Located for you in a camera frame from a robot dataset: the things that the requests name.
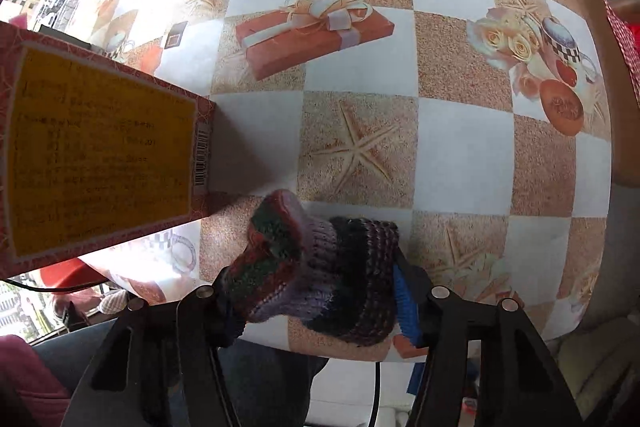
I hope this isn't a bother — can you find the blue jeans leg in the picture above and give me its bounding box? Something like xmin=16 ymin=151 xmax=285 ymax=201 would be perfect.
xmin=32 ymin=319 xmax=331 ymax=427

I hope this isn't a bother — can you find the black cable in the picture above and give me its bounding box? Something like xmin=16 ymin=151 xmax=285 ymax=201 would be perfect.
xmin=368 ymin=360 xmax=382 ymax=427

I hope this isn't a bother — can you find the brown wooden chair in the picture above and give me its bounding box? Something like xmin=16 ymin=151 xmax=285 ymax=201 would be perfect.
xmin=577 ymin=0 xmax=639 ymax=187

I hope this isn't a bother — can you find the multicolour knit sock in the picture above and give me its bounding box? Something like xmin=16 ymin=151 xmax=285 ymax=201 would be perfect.
xmin=222 ymin=190 xmax=400 ymax=347

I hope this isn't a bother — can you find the red plastic stool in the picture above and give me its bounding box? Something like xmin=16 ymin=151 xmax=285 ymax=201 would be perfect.
xmin=38 ymin=258 xmax=107 ymax=294

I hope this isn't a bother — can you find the maroon clothing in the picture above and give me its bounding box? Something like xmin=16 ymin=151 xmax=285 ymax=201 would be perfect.
xmin=1 ymin=335 xmax=70 ymax=426

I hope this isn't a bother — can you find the pink yellow carton box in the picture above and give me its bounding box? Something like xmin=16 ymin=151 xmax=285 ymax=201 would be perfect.
xmin=1 ymin=24 xmax=215 ymax=278

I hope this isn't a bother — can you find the red embroidered cushion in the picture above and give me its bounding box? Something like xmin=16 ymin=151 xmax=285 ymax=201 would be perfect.
xmin=604 ymin=1 xmax=640 ymax=103

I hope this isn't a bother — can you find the checkered patterned tablecloth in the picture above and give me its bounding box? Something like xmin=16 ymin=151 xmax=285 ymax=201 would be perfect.
xmin=70 ymin=0 xmax=611 ymax=339

